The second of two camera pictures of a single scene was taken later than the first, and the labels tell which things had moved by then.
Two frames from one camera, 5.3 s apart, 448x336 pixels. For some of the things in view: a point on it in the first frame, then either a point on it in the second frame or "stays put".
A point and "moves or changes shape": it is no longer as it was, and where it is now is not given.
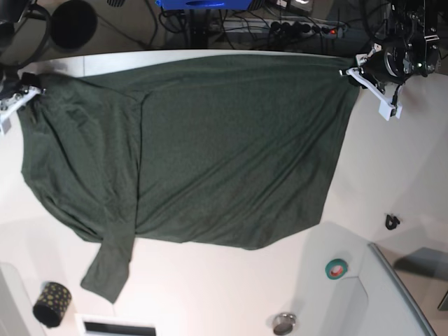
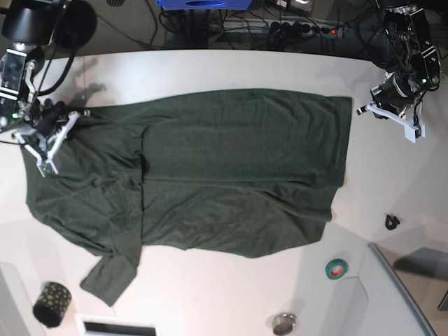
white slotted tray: x=101 y=325 stays put
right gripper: x=382 y=66 to x=395 y=94
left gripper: x=9 y=87 to x=47 y=119
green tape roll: x=335 y=269 stays put
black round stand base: x=74 y=24 stays put
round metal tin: x=284 y=323 stays put
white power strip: x=300 y=28 stays put
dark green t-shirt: x=222 y=153 moves or changes shape
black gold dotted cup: x=51 y=304 stays put
